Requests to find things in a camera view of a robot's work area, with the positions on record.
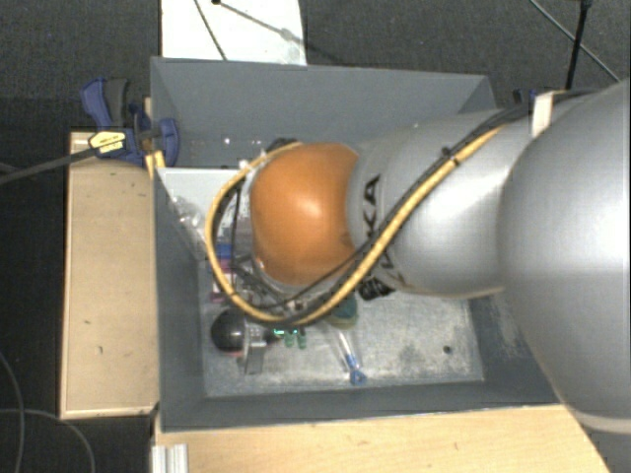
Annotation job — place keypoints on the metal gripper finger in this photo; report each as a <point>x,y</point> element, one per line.
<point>255,355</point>

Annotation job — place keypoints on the black ball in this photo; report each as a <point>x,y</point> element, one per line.
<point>228,330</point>

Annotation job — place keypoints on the teal cup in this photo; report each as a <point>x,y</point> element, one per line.
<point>345,316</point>

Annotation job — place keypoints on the clear blue-tipped tool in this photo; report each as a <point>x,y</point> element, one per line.
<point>351,360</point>

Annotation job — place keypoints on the grey metal bin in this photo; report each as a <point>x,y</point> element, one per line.
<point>424,348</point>

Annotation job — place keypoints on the pale wood board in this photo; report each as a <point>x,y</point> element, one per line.
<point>111,284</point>

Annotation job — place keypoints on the black cylinder on white bracket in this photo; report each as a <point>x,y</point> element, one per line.
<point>375,289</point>

